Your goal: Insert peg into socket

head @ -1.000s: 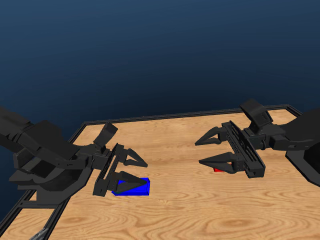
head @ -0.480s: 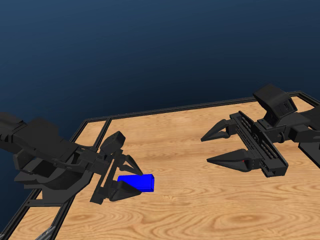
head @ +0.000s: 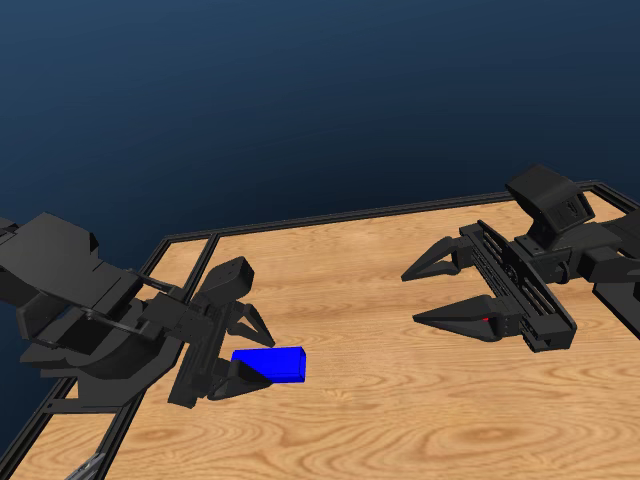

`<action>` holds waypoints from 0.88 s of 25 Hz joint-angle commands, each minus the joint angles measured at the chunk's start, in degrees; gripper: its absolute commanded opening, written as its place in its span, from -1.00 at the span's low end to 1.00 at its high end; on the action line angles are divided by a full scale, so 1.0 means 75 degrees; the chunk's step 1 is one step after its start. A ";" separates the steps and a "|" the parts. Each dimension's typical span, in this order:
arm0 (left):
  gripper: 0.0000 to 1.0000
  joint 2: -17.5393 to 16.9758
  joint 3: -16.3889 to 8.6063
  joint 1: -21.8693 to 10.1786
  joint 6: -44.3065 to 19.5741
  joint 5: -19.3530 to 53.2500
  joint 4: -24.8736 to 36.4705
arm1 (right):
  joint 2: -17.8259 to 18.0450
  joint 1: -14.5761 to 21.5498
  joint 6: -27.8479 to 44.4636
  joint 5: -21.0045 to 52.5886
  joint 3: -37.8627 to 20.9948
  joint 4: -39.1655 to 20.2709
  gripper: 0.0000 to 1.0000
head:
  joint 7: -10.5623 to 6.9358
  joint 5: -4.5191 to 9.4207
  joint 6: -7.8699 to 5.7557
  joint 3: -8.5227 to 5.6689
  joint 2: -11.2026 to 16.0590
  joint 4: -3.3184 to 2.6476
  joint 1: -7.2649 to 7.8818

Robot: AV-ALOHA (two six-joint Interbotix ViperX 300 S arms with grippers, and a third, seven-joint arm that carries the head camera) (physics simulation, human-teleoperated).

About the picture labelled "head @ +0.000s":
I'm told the blue hollow socket block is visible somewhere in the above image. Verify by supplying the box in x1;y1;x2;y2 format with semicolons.
231;346;308;385

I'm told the black table frame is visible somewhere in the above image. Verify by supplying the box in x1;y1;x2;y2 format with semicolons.
0;180;640;480

